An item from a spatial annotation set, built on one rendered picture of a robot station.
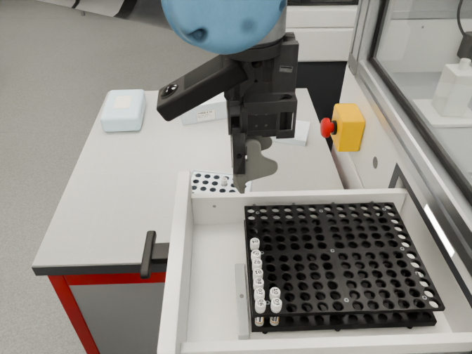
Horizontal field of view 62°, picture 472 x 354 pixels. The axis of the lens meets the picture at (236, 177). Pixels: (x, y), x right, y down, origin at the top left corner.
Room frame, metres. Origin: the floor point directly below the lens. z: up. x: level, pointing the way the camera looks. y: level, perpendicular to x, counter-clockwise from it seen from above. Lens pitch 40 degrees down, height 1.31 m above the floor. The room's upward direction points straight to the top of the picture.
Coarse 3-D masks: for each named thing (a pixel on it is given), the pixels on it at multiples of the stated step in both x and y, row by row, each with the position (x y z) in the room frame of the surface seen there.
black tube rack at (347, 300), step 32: (288, 224) 0.41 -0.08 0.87; (320, 224) 0.38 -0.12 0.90; (352, 224) 0.38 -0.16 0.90; (384, 224) 0.38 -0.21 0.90; (288, 256) 0.33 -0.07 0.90; (320, 256) 0.33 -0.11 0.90; (352, 256) 0.33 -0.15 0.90; (384, 256) 0.35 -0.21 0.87; (416, 256) 0.33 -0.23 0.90; (288, 288) 0.30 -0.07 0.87; (320, 288) 0.30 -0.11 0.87; (352, 288) 0.30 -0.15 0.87; (384, 288) 0.28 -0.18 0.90; (416, 288) 0.28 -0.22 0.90; (288, 320) 0.26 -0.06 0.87; (320, 320) 0.26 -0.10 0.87; (352, 320) 0.26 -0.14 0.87; (384, 320) 0.26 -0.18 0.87; (416, 320) 0.25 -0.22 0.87
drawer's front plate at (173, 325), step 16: (176, 192) 0.42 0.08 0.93; (176, 208) 0.39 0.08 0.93; (176, 224) 0.36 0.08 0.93; (192, 224) 0.44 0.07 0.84; (176, 240) 0.33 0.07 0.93; (176, 256) 0.30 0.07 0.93; (176, 272) 0.28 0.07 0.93; (176, 288) 0.26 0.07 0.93; (176, 304) 0.24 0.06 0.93; (176, 320) 0.22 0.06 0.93; (160, 336) 0.20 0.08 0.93; (176, 336) 0.20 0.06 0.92; (160, 352) 0.19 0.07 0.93; (176, 352) 0.19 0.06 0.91
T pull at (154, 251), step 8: (152, 232) 0.36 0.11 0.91; (152, 240) 0.34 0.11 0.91; (144, 248) 0.33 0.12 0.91; (152, 248) 0.33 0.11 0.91; (160, 248) 0.33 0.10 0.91; (168, 248) 0.33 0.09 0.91; (144, 256) 0.32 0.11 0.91; (152, 256) 0.32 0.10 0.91; (160, 256) 0.32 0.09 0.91; (168, 256) 0.32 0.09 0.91; (144, 264) 0.30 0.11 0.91; (144, 272) 0.29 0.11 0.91
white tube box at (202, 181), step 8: (192, 176) 0.61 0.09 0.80; (200, 176) 0.62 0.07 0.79; (208, 176) 0.62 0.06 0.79; (216, 176) 0.62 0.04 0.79; (224, 176) 0.61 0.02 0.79; (232, 176) 0.61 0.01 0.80; (192, 184) 0.59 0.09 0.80; (200, 184) 0.59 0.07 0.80; (208, 184) 0.59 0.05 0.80; (216, 184) 0.60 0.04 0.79; (232, 184) 0.59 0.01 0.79; (248, 184) 0.59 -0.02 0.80; (192, 192) 0.57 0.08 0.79; (200, 192) 0.56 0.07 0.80; (208, 192) 0.56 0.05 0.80
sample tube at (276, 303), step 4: (272, 300) 0.25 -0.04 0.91; (276, 300) 0.25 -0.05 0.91; (280, 300) 0.25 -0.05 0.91; (272, 304) 0.25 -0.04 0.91; (276, 304) 0.25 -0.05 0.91; (280, 304) 0.25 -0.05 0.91; (272, 308) 0.25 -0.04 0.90; (276, 308) 0.25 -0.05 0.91; (280, 308) 0.25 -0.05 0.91; (276, 312) 0.25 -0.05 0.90; (272, 320) 0.25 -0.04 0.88; (276, 320) 0.25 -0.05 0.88; (272, 324) 0.25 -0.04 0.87; (276, 324) 0.25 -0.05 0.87
